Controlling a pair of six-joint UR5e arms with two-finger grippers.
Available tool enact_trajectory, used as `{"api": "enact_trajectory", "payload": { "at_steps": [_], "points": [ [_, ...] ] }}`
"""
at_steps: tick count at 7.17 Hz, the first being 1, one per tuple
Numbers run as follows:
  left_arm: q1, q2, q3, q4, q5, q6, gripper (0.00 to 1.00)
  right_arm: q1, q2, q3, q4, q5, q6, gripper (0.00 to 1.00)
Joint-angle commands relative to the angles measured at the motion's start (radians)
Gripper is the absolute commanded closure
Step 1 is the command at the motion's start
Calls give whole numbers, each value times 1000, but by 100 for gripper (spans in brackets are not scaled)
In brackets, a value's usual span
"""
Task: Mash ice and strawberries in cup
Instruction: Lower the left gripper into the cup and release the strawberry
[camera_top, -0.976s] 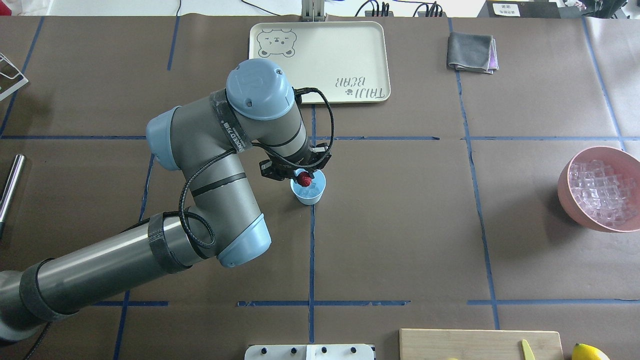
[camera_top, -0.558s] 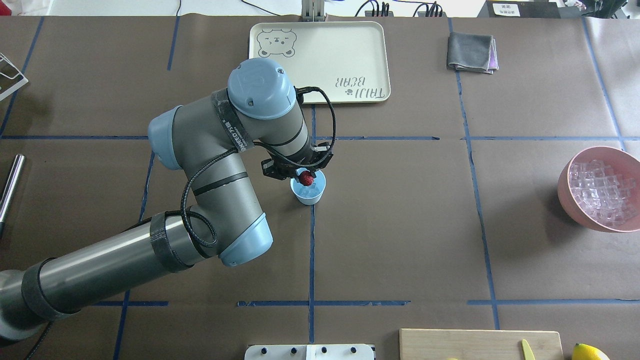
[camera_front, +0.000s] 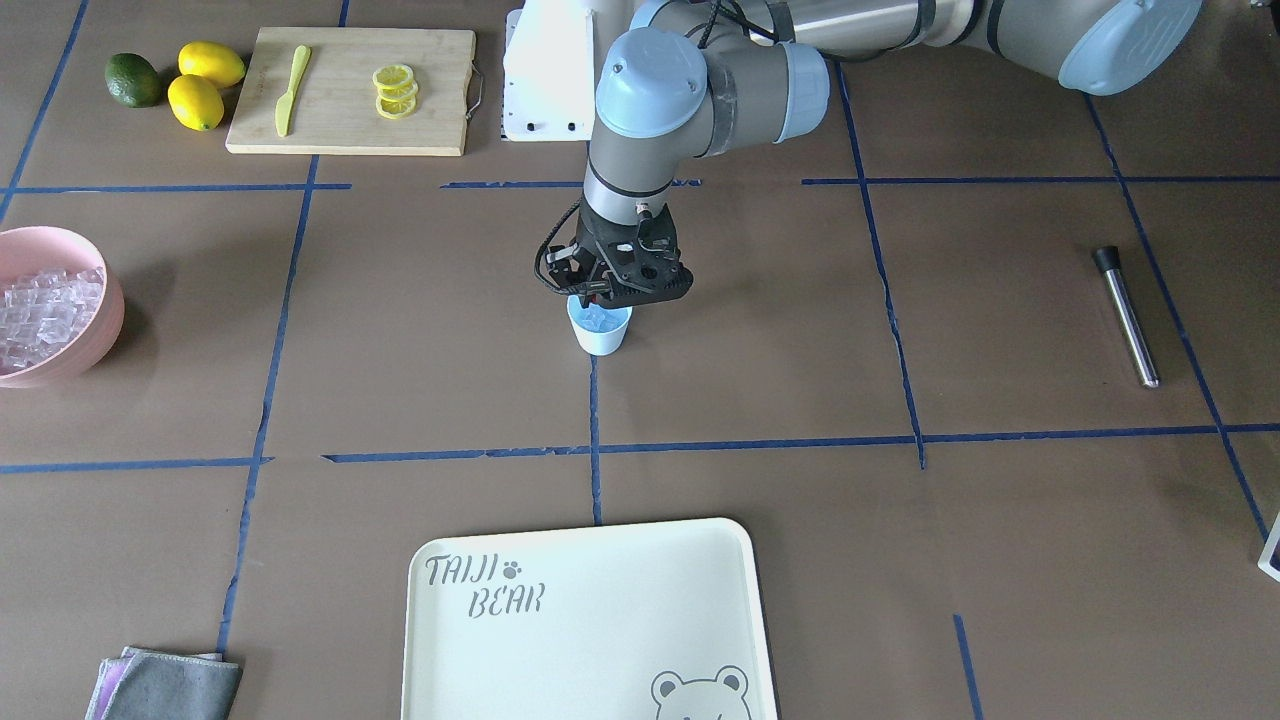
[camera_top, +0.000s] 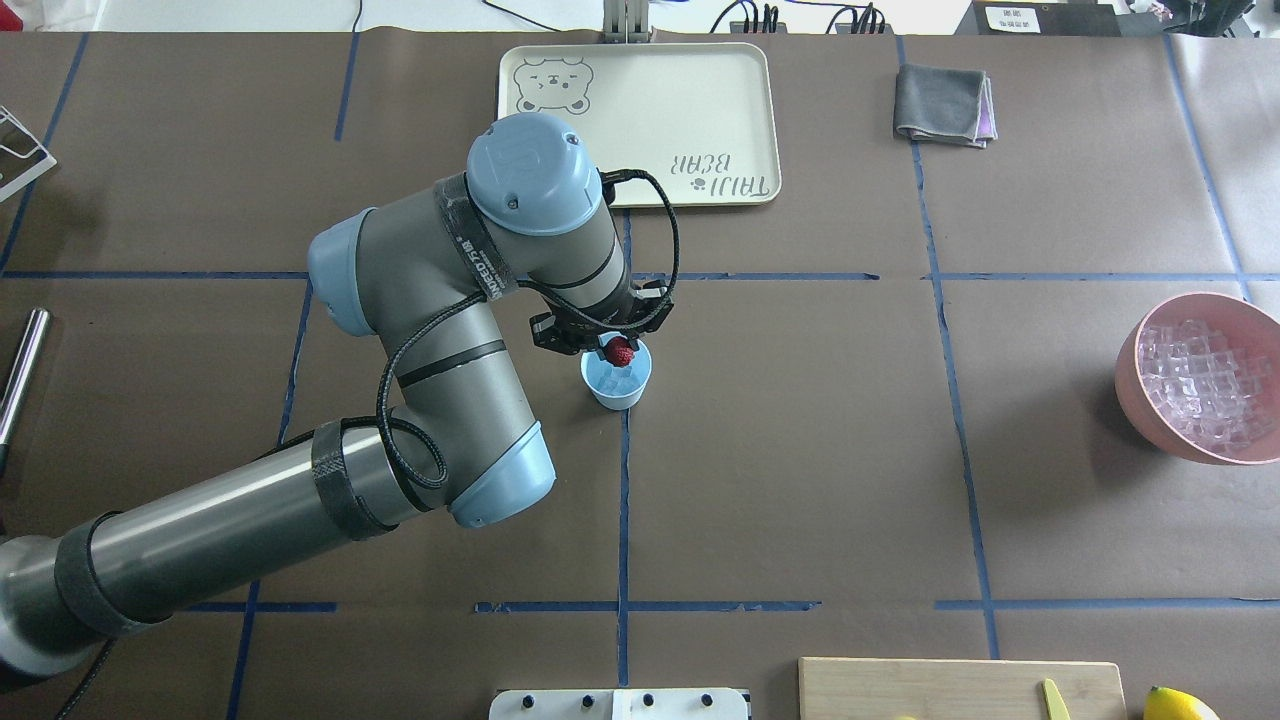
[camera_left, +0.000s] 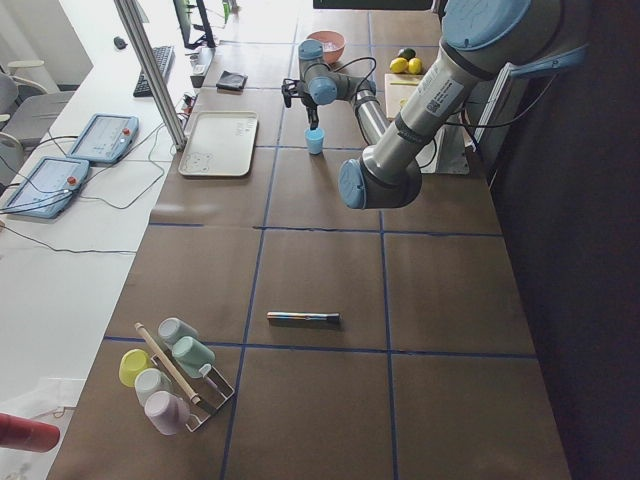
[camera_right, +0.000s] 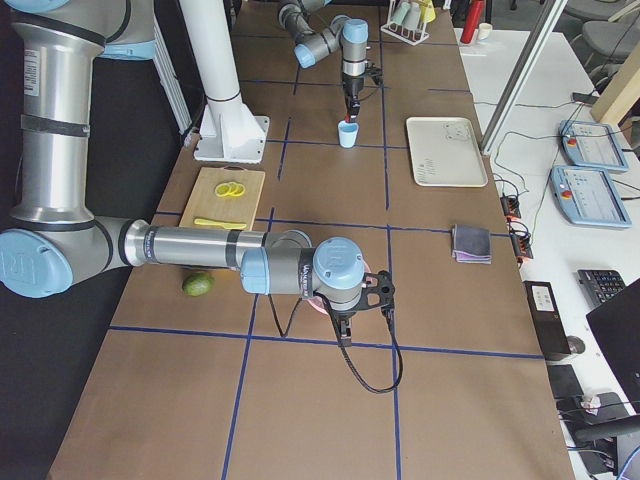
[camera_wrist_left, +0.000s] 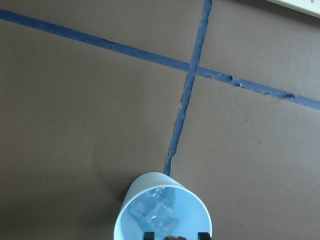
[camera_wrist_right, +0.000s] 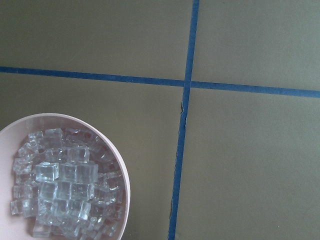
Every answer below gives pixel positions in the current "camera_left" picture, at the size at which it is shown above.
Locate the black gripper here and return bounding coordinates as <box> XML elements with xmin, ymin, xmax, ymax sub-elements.
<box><xmin>300</xmin><ymin>93</ymin><xmax>319</xmax><ymax>131</ymax></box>

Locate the steel muddler black tip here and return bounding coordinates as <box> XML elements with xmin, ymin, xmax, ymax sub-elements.
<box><xmin>267</xmin><ymin>311</ymin><xmax>341</xmax><ymax>324</ymax></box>

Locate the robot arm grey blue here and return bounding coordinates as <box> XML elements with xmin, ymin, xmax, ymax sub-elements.
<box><xmin>281</xmin><ymin>1</ymin><xmax>592</xmax><ymax>209</ymax></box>

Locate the light blue plastic cup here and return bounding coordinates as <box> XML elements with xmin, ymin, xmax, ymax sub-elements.
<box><xmin>304</xmin><ymin>127</ymin><xmax>325</xmax><ymax>155</ymax></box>

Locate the pink bowl with ice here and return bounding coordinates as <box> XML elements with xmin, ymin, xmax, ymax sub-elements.
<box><xmin>307</xmin><ymin>30</ymin><xmax>346</xmax><ymax>65</ymax></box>

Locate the grey-white cup upper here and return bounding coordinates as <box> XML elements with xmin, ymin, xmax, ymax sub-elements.
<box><xmin>157</xmin><ymin>317</ymin><xmax>199</xmax><ymax>348</ymax></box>

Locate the mint green cup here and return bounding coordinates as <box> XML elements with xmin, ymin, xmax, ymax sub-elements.
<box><xmin>171</xmin><ymin>336</ymin><xmax>216</xmax><ymax>378</ymax></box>

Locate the yellow cup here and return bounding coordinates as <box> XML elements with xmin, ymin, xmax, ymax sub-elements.
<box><xmin>118</xmin><ymin>349</ymin><xmax>152</xmax><ymax>388</ymax></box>

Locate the pale white cup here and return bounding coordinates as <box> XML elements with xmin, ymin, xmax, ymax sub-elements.
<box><xmin>134</xmin><ymin>368</ymin><xmax>173</xmax><ymax>407</ymax></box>

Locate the lilac pink cup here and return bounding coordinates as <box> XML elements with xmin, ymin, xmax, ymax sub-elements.
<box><xmin>144</xmin><ymin>391</ymin><xmax>190</xmax><ymax>435</ymax></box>

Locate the dark grey folded cloth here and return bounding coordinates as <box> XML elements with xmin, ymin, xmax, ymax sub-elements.
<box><xmin>216</xmin><ymin>70</ymin><xmax>248</xmax><ymax>92</ymax></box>

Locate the wooden cutting board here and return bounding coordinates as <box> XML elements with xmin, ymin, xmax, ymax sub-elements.
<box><xmin>384</xmin><ymin>73</ymin><xmax>423</xmax><ymax>120</ymax></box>

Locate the cream bear tray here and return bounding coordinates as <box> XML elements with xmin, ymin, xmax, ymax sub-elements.
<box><xmin>178</xmin><ymin>111</ymin><xmax>258</xmax><ymax>177</ymax></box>

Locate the green lime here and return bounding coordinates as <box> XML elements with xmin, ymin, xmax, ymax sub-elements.
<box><xmin>397</xmin><ymin>47</ymin><xmax>416</xmax><ymax>61</ymax></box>

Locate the yellow lemon right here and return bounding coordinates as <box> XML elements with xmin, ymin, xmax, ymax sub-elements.
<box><xmin>407</xmin><ymin>57</ymin><xmax>423</xmax><ymax>75</ymax></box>

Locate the black monitor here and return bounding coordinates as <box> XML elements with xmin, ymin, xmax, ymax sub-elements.
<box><xmin>173</xmin><ymin>0</ymin><xmax>216</xmax><ymax>50</ymax></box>

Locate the black keyboard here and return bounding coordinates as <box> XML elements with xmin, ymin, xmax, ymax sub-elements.
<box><xmin>132</xmin><ymin>45</ymin><xmax>177</xmax><ymax>98</ymax></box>

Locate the black computer mouse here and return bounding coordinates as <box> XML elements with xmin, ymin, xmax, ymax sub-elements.
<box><xmin>113</xmin><ymin>36</ymin><xmax>128</xmax><ymax>50</ymax></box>

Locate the blue teach pendant far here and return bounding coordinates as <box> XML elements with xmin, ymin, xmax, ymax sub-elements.
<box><xmin>67</xmin><ymin>114</ymin><xmax>139</xmax><ymax>164</ymax></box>

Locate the blue teach pendant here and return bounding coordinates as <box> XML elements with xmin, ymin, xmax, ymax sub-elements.
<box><xmin>1</xmin><ymin>157</ymin><xmax>91</xmax><ymax>220</ymax></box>
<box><xmin>67</xmin><ymin>114</ymin><xmax>139</xmax><ymax>164</ymax></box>

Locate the blue teach pendant near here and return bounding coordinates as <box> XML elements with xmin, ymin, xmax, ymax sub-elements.
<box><xmin>1</xmin><ymin>157</ymin><xmax>91</xmax><ymax>220</ymax></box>

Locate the grey office chair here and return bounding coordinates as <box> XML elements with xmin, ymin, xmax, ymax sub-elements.
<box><xmin>1</xmin><ymin>59</ymin><xmax>74</xmax><ymax>185</ymax></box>

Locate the white plastic bag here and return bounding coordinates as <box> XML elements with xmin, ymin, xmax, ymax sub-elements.
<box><xmin>1</xmin><ymin>378</ymin><xmax>85</xmax><ymax>479</ymax></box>

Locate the red cylinder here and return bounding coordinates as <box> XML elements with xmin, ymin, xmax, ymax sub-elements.
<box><xmin>1</xmin><ymin>413</ymin><xmax>60</xmax><ymax>453</ymax></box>

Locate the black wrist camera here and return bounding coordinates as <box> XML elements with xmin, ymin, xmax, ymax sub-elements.
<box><xmin>281</xmin><ymin>78</ymin><xmax>304</xmax><ymax>108</ymax></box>

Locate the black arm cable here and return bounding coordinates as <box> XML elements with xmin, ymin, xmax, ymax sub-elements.
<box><xmin>329</xmin><ymin>56</ymin><xmax>378</xmax><ymax>96</ymax></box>

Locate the aluminium frame post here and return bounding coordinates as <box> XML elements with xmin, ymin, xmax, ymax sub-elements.
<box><xmin>114</xmin><ymin>0</ymin><xmax>187</xmax><ymax>151</ymax></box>

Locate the white camera post with base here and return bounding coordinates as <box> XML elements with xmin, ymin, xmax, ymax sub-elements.
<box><xmin>416</xmin><ymin>125</ymin><xmax>470</xmax><ymax>175</ymax></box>

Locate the wooden rack handle bar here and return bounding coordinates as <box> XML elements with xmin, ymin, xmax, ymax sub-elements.
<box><xmin>134</xmin><ymin>322</ymin><xmax>201</xmax><ymax>405</ymax></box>

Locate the white wire cup rack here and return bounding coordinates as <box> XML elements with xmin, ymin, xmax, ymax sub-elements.
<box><xmin>151</xmin><ymin>354</ymin><xmax>235</xmax><ymax>433</ymax></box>

